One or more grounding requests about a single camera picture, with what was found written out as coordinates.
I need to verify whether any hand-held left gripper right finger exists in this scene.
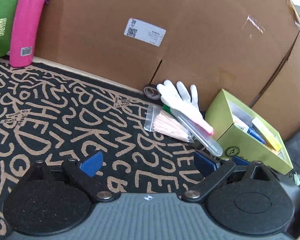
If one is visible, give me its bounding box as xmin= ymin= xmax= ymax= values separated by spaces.
xmin=182 ymin=150 xmax=277 ymax=202

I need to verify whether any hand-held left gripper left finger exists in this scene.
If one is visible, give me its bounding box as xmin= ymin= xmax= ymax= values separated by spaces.
xmin=22 ymin=151 xmax=115 ymax=202

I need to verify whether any lime green box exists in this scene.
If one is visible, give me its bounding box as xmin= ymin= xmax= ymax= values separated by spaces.
xmin=205 ymin=89 xmax=294 ymax=174

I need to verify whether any orange white box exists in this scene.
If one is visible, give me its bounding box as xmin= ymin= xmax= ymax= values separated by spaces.
xmin=232 ymin=115 xmax=250 ymax=133

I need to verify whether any blue box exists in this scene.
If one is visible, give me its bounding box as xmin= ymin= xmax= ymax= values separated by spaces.
xmin=247 ymin=126 xmax=267 ymax=144

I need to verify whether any yellow box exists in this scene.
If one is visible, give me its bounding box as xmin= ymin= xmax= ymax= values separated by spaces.
xmin=251 ymin=117 xmax=283 ymax=152

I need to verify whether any clear plastic container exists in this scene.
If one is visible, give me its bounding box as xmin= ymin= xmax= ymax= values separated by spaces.
xmin=169 ymin=107 xmax=223 ymax=157

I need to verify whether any black lettered mat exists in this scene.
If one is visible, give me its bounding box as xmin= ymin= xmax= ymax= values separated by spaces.
xmin=0 ymin=57 xmax=230 ymax=240

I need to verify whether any bag of toothpicks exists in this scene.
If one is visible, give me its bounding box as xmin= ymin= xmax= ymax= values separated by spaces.
xmin=144 ymin=105 xmax=194 ymax=144

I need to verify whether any white glove pink cuff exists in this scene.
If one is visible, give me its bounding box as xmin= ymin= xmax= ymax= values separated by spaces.
xmin=156 ymin=79 xmax=214 ymax=136

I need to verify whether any brown tape roll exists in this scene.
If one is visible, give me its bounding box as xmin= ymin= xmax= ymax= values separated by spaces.
xmin=143 ymin=84 xmax=162 ymax=100

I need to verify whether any large cardboard box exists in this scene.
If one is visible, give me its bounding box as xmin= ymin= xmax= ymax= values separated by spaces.
xmin=32 ymin=0 xmax=300 ymax=142

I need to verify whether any white shipping label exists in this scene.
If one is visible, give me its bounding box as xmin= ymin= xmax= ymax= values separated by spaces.
xmin=124 ymin=18 xmax=167 ymax=47

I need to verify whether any pink thermos bottle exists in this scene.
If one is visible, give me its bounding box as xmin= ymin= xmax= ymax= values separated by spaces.
xmin=9 ymin=0 xmax=50 ymax=68

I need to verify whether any green tote bag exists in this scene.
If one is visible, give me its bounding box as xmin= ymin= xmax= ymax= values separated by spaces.
xmin=0 ymin=0 xmax=27 ymax=60

